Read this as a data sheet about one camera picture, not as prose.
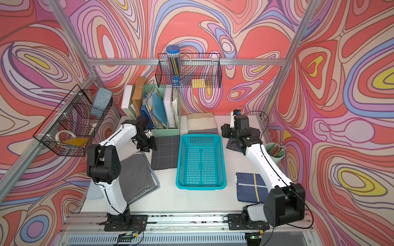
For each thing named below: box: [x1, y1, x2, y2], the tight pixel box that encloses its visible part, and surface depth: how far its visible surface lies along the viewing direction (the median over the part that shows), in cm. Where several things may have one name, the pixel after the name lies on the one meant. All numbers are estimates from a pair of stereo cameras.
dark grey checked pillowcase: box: [150, 134, 181, 171], surface depth 100 cm
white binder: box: [163, 87, 175, 129], surface depth 98 cm
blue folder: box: [151, 92, 168, 126], surface depth 99 cm
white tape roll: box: [55, 129, 77, 143], surface depth 68 cm
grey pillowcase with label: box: [119, 151, 161, 205], surface depth 88 cm
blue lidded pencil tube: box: [166, 45, 182, 88], surface depth 77 cm
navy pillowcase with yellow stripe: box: [235, 172, 269, 204], surface depth 86 cm
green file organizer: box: [123, 84, 181, 137], surface depth 98 cm
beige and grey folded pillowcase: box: [187, 112, 219, 135], surface depth 117 cm
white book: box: [121, 85, 133, 109], surface depth 90 cm
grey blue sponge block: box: [92, 87, 113, 111], surface depth 83 cm
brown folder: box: [132, 75, 145, 117], surface depth 90 cm
